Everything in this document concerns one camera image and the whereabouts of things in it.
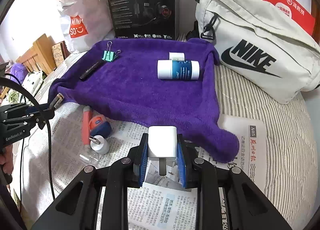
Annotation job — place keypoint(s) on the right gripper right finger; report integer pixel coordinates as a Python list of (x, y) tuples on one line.
[(226, 199)]

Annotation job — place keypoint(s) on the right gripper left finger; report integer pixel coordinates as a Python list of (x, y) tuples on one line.
[(77, 205)]

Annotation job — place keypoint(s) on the pink glue stick pen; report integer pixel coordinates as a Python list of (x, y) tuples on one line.
[(87, 116)]

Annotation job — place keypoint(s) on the black Horizon lighter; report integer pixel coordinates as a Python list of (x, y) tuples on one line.
[(91, 70)]

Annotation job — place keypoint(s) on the white charger plug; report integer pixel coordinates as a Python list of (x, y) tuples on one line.
[(162, 146)]

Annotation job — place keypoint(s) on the green binder clip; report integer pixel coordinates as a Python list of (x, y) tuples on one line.
[(109, 55)]

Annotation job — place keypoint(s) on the white blue bottle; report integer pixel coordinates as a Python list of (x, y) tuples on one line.
[(178, 70)]

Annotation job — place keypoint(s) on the left hand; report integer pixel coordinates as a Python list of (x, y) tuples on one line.
[(6, 159)]

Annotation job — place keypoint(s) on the purple plush toy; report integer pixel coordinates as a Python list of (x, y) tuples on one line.
[(19, 71)]

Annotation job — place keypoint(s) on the clear plastic wrapper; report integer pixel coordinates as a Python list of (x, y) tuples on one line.
[(90, 158)]

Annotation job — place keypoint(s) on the wooden headboard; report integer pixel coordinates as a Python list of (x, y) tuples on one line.
[(39, 57)]

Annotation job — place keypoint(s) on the white USB adapter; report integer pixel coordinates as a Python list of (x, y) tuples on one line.
[(99, 144)]

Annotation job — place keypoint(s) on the pink blue Vaseline jar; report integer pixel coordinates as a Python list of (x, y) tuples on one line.
[(98, 125)]

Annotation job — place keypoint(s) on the brown patterned book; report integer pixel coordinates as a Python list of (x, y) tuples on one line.
[(60, 52)]

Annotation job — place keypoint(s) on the striped bed sheet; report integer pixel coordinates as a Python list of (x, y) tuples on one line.
[(288, 172)]

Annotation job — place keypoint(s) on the purple fleece towel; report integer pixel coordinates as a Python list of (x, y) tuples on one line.
[(128, 89)]

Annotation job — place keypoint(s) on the white Miniso plastic bag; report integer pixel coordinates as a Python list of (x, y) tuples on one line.
[(84, 23)]

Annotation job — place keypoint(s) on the white Nike bag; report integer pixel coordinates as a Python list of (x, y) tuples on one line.
[(256, 40)]

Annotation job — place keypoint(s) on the black Hecate headphone box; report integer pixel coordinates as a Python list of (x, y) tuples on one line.
[(144, 18)]

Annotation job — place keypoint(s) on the red paper shopping bag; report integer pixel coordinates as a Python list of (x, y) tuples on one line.
[(295, 11)]

